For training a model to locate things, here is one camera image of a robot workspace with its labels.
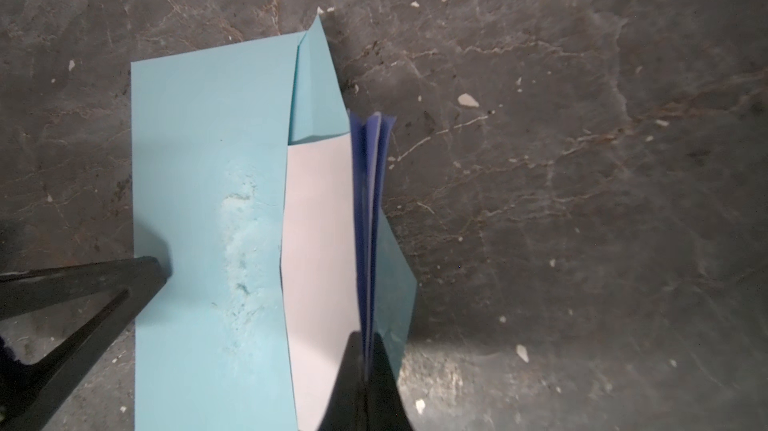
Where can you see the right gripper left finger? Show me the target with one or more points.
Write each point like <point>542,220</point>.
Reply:
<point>346,409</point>

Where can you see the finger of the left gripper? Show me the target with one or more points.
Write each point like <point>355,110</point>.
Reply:
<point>32,393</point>

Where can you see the white letter paper blue border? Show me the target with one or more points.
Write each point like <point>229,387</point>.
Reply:
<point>319,274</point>

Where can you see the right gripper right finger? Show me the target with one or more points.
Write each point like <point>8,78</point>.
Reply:
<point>384,407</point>

